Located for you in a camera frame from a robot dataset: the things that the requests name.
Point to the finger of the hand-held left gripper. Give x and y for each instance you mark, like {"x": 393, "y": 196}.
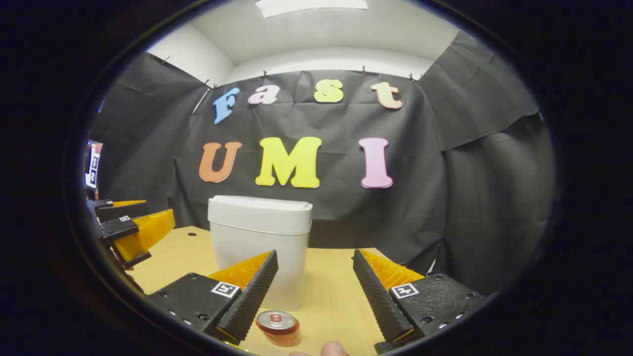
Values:
{"x": 143, "y": 232}
{"x": 116, "y": 210}

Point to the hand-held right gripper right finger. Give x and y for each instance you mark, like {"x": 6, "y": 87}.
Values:
{"x": 376, "y": 296}

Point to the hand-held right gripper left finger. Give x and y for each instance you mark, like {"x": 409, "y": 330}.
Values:
{"x": 249, "y": 296}

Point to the red pop can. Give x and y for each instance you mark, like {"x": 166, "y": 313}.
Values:
{"x": 277, "y": 322}

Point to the white desktop garbage bin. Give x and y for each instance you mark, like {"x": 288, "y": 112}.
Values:
{"x": 257, "y": 222}

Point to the wooden desktop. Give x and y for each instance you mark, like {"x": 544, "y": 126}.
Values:
{"x": 331, "y": 296}

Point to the computer monitor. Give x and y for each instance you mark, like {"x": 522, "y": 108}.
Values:
{"x": 94, "y": 168}

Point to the black backdrop cloth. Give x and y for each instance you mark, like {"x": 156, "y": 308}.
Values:
{"x": 346, "y": 217}

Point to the ceiling light panel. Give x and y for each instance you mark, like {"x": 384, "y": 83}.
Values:
{"x": 311, "y": 7}

